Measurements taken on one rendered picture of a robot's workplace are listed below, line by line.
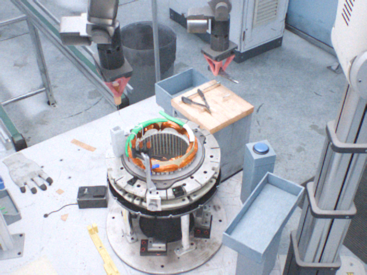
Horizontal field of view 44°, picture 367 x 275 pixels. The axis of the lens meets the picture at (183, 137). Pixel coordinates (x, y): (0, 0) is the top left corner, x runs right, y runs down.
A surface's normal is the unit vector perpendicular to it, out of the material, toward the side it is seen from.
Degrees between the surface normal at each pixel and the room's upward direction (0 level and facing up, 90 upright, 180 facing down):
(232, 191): 0
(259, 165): 90
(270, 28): 91
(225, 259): 0
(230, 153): 90
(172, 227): 0
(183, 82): 90
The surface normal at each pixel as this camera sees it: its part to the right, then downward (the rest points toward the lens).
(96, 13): -0.01, 0.91
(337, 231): -0.03, 0.66
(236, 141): 0.61, 0.52
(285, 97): -0.01, -0.75
